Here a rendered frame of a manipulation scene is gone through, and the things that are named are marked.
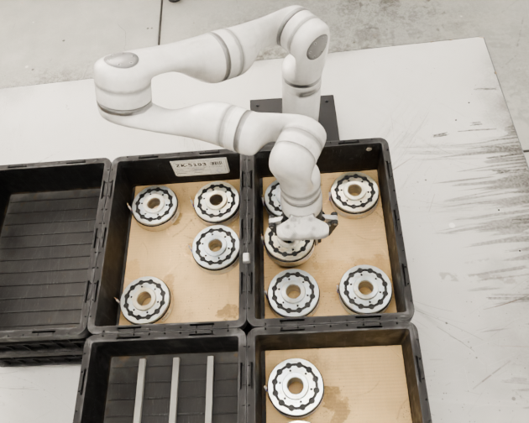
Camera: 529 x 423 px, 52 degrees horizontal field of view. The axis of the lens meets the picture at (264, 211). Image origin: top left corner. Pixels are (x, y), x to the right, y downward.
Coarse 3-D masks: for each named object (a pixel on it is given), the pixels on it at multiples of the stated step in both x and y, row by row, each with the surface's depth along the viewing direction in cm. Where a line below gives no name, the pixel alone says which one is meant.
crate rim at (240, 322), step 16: (128, 160) 118; (144, 160) 118; (240, 160) 115; (112, 176) 116; (240, 176) 113; (112, 192) 114; (240, 192) 111; (112, 208) 113; (240, 208) 109; (240, 224) 108; (240, 240) 106; (240, 256) 104; (96, 272) 106; (240, 272) 102; (96, 288) 104; (240, 288) 101; (96, 304) 102; (240, 304) 99; (96, 320) 101; (240, 320) 98
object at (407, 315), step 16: (336, 144) 114; (352, 144) 114; (368, 144) 114; (384, 144) 113; (384, 160) 111; (400, 224) 104; (400, 240) 102; (400, 256) 101; (400, 272) 100; (256, 320) 98; (272, 320) 97; (288, 320) 97; (320, 320) 96; (336, 320) 96; (352, 320) 96; (368, 320) 95; (384, 320) 95; (400, 320) 95
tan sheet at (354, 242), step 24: (264, 192) 122; (264, 216) 119; (336, 240) 115; (360, 240) 114; (384, 240) 114; (264, 264) 114; (312, 264) 112; (336, 264) 112; (360, 264) 111; (384, 264) 111; (264, 288) 111; (336, 288) 109; (360, 288) 109; (264, 312) 108; (336, 312) 107; (384, 312) 106
